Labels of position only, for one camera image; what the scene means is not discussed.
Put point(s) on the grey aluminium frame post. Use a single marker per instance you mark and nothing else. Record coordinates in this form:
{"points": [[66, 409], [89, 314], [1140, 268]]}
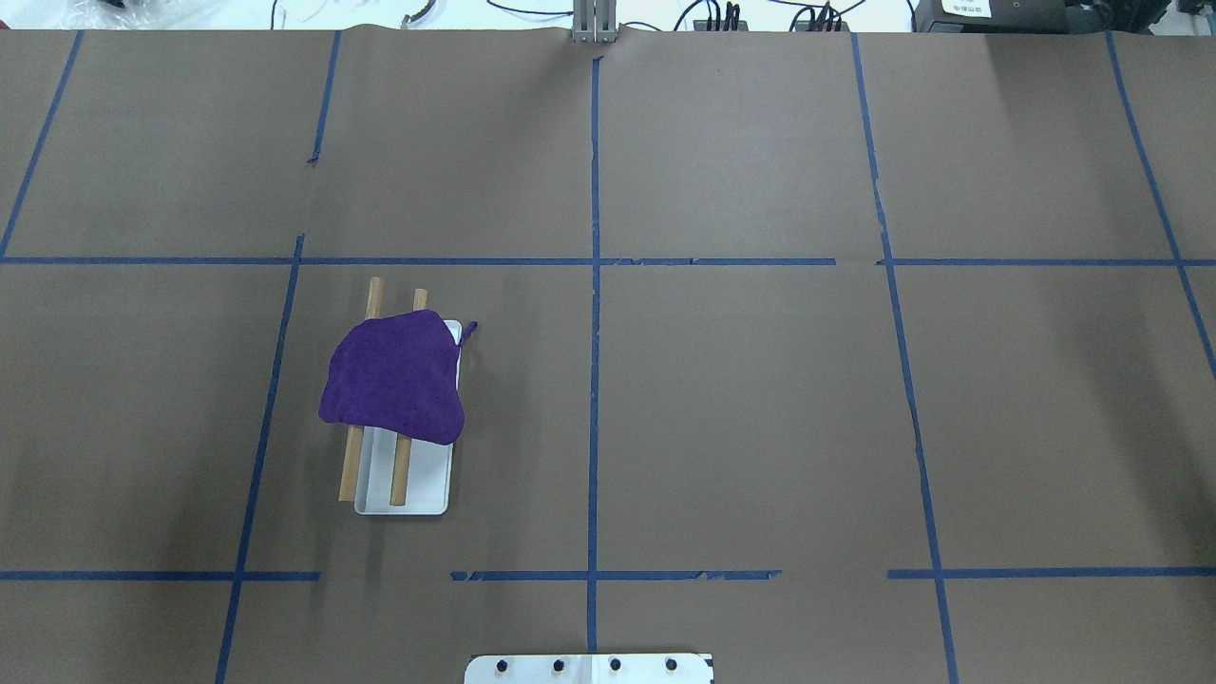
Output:
{"points": [[594, 21]]}

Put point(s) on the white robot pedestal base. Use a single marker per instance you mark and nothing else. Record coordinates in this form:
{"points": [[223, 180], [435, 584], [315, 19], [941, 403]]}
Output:
{"points": [[592, 668]]}

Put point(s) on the black usb hub right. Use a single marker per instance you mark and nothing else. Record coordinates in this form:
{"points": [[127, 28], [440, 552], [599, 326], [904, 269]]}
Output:
{"points": [[818, 19]]}

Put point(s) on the purple towel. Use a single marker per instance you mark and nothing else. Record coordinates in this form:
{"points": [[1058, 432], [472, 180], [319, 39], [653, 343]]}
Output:
{"points": [[399, 373]]}

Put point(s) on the black usb hub left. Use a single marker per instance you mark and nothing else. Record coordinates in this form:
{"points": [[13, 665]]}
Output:
{"points": [[720, 17]]}

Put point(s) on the black usb hub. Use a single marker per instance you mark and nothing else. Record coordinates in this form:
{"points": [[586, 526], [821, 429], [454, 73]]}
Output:
{"points": [[720, 17], [818, 19]]}

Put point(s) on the black equipment box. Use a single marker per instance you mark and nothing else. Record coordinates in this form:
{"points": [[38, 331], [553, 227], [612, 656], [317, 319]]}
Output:
{"points": [[1037, 17]]}

